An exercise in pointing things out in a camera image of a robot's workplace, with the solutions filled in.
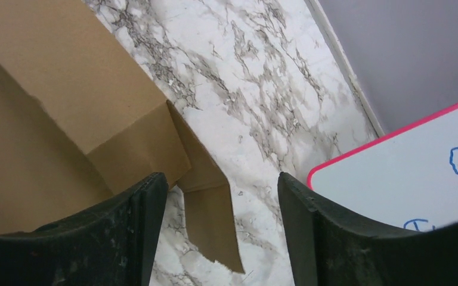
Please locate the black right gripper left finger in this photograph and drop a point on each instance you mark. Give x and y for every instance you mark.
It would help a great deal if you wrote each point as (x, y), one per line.
(111, 243)

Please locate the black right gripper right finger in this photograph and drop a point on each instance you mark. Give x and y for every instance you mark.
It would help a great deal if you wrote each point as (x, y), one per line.
(329, 244)

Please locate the brown cardboard box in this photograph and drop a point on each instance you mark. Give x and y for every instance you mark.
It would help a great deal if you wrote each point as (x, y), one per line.
(80, 121)

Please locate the pink framed whiteboard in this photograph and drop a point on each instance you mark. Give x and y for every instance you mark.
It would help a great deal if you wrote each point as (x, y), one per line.
(407, 178)

